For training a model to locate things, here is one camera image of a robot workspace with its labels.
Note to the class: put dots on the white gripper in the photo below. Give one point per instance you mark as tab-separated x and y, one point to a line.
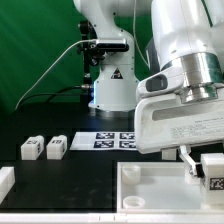
162	121

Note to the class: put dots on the white sheet with tags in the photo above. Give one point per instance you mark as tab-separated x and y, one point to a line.
103	141

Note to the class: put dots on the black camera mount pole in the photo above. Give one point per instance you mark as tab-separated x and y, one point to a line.
91	56

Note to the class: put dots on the white U-shaped obstacle fence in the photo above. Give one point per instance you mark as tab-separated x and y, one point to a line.
68	196

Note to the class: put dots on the white square table top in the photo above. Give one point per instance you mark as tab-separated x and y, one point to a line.
146	187

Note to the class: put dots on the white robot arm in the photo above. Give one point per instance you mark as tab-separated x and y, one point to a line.
184	44

